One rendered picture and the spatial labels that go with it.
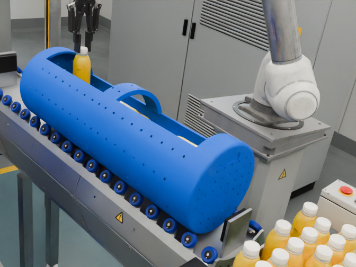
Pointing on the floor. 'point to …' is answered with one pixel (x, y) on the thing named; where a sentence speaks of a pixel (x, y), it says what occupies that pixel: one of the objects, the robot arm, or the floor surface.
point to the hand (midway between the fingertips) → (82, 42)
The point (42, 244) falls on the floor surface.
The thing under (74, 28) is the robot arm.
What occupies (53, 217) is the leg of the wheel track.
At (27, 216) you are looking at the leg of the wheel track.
